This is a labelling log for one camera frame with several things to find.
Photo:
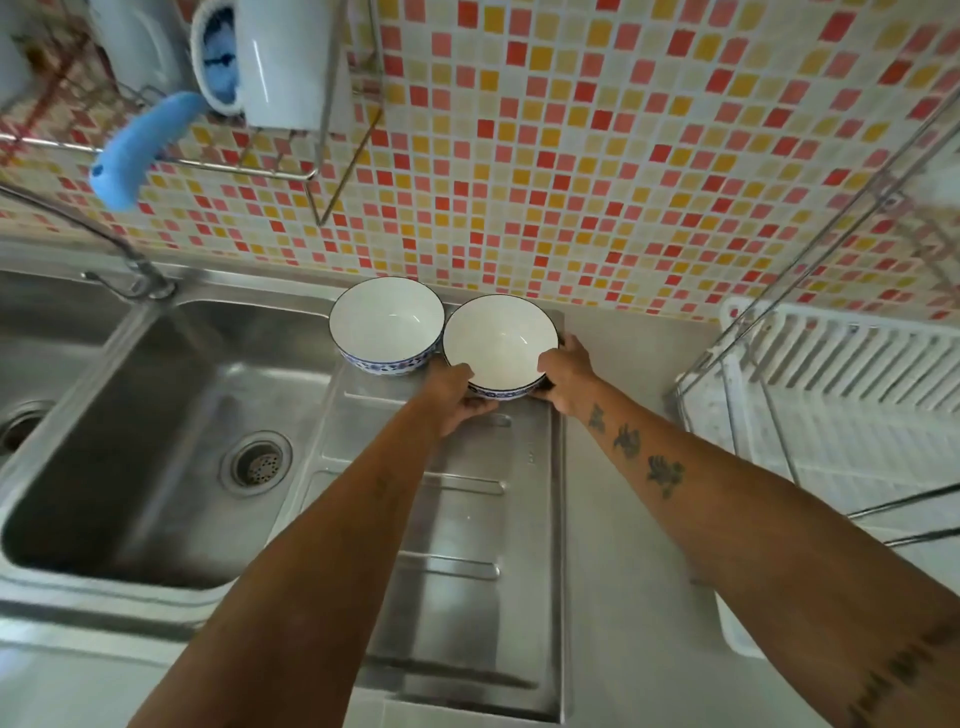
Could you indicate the person's left hand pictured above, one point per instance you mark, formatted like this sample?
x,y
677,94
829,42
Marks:
x,y
446,397

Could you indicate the person's right hand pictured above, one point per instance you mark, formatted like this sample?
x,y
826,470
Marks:
x,y
574,379

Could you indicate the person's right thumb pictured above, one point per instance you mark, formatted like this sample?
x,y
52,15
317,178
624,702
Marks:
x,y
553,363

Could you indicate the person's left thumb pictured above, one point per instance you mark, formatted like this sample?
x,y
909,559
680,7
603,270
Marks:
x,y
459,372

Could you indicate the white bowl blue patterned outside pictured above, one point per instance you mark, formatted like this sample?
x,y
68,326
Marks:
x,y
386,322
499,341

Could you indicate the person's left forearm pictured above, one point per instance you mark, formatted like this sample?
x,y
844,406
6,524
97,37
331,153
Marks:
x,y
315,570

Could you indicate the person's right forearm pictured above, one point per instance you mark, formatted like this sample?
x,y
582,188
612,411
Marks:
x,y
750,540

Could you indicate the round metal drain strainer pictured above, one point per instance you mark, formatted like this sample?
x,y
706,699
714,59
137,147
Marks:
x,y
256,463

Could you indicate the stainless steel kitchen sink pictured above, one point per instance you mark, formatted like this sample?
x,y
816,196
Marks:
x,y
150,420

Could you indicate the white plastic dish drainer tray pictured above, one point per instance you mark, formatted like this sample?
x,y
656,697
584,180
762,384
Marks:
x,y
862,420

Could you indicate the white ceramic cup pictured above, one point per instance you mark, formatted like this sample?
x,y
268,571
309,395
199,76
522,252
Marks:
x,y
289,64

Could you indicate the chrome sink faucet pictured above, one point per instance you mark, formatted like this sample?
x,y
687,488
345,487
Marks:
x,y
112,244

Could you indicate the white plastic container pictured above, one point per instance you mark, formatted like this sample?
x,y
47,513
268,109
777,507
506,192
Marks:
x,y
139,41

